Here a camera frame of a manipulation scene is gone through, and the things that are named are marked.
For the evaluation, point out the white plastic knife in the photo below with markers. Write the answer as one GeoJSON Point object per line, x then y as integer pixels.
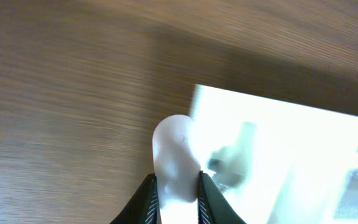
{"type": "Point", "coordinates": [176, 169]}

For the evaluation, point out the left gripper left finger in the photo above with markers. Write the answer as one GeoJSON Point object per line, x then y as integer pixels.
{"type": "Point", "coordinates": [143, 206]}

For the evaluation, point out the white plastic cutlery tray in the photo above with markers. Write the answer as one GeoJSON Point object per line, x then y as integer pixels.
{"type": "Point", "coordinates": [305, 160]}

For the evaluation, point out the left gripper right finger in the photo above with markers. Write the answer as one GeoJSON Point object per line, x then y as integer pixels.
{"type": "Point", "coordinates": [213, 208]}

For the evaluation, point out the small dark steel spoon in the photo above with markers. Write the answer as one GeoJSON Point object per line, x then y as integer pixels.
{"type": "Point", "coordinates": [232, 164]}

